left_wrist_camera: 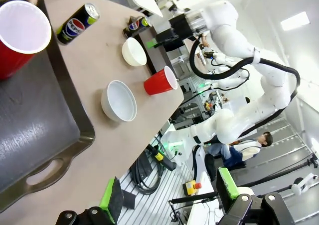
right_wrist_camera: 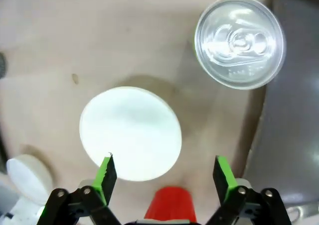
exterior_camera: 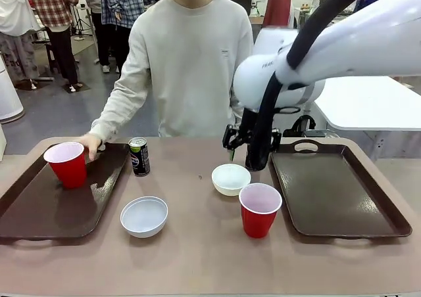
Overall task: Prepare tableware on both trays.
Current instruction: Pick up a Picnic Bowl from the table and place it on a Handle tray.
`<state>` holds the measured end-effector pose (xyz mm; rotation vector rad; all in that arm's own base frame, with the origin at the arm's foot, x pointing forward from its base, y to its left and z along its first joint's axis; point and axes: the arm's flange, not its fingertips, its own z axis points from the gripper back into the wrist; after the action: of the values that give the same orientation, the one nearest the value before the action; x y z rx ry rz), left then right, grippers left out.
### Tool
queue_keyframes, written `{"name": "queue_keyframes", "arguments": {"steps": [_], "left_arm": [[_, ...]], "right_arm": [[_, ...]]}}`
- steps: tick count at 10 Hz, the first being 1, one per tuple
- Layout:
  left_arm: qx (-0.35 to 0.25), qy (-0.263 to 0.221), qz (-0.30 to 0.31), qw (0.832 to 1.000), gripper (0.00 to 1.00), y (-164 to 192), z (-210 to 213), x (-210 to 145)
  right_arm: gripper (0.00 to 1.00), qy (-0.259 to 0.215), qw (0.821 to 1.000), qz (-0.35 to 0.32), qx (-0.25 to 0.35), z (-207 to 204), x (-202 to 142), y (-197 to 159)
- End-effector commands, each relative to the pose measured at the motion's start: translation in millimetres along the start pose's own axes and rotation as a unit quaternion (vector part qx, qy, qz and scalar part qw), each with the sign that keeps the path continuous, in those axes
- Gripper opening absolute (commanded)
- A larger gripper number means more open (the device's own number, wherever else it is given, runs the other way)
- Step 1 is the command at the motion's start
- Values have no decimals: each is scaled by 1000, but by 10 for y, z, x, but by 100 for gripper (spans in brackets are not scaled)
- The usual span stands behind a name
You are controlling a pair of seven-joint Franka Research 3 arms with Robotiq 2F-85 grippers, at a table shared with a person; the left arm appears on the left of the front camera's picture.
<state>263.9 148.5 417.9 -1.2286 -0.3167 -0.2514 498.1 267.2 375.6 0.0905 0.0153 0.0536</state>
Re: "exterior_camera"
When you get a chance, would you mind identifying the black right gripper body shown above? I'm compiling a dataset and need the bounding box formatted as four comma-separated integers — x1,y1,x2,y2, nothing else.
238,108,262,145

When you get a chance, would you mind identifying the cream white bowl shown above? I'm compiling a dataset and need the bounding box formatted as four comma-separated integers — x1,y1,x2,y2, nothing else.
211,164,252,197

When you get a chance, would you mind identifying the red plastic cup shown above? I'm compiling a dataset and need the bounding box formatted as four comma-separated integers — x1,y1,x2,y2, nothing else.
43,141,88,189
238,183,284,239

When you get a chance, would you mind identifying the black Pepsi can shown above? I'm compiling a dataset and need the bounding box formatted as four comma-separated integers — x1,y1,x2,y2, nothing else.
128,137,151,177

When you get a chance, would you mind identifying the bluish white bowl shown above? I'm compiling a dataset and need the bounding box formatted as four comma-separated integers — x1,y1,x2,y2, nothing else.
120,196,169,239

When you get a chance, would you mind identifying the person's right forearm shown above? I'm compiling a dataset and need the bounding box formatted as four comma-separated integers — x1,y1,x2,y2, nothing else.
88,76,149,143

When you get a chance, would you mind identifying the person's right hand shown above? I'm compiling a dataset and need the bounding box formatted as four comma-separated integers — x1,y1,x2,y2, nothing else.
80,133,103,162

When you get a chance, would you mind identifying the black bag behind table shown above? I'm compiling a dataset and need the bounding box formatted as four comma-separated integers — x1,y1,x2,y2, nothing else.
282,114,334,139

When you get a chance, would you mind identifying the brown plastic serving tray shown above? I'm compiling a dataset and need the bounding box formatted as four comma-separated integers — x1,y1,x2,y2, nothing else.
0,141,131,246
268,139,414,247

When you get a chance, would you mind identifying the person in beige sweatshirt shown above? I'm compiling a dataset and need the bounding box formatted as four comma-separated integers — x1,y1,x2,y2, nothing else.
88,0,255,143

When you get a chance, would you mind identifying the white side table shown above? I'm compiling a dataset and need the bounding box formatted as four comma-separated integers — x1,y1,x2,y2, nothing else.
310,76,421,162

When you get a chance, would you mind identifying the bystander in dark red apron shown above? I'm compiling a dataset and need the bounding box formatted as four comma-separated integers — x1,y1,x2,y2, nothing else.
262,0,295,29

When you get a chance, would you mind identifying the bystander in blue plaid shirt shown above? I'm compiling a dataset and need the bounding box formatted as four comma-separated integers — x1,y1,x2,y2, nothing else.
82,0,157,75

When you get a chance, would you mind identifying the bystander in red plaid shirt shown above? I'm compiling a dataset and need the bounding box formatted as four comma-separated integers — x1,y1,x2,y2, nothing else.
23,0,82,93

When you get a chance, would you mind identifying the white cylindrical appliance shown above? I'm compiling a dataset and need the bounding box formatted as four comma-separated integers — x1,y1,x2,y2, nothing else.
0,52,26,124

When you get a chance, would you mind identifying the bystander in white shirt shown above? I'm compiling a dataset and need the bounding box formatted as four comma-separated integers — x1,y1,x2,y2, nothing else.
0,0,41,90

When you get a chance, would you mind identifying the black right arm hose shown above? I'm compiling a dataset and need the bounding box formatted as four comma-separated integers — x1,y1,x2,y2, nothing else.
245,0,407,172

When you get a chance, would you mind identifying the black camera tripod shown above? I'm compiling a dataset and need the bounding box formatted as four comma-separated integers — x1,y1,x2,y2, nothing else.
74,5,90,42

